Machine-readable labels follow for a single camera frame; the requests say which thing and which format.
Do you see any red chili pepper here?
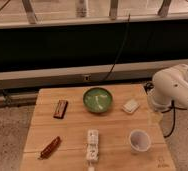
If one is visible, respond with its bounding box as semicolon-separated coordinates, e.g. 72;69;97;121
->
39;136;61;160

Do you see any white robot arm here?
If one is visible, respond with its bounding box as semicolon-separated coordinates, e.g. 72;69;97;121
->
147;64;188;112

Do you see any green bowl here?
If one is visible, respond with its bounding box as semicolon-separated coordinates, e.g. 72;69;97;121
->
83;87;113;113

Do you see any brown chocolate bar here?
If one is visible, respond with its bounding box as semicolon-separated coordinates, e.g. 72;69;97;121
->
53;100;68;119

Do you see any white power strip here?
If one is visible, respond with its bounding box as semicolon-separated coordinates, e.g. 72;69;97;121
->
86;130;99;162

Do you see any clear plastic cup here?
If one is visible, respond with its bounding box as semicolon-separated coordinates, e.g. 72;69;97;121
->
128;129;151;154

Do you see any black floor cable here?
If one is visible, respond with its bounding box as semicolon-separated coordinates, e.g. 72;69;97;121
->
143;81;188;139

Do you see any black hanging cable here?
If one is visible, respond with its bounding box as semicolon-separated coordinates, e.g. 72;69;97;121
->
101;13;132;83

